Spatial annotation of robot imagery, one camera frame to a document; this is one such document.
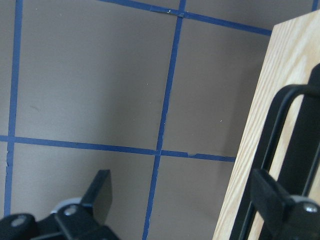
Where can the wooden drawer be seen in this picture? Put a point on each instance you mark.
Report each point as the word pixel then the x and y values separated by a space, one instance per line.
pixel 292 52

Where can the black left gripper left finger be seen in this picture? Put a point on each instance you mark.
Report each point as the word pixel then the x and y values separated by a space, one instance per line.
pixel 97 200

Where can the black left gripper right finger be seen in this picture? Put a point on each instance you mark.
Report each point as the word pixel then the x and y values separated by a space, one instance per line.
pixel 273 203

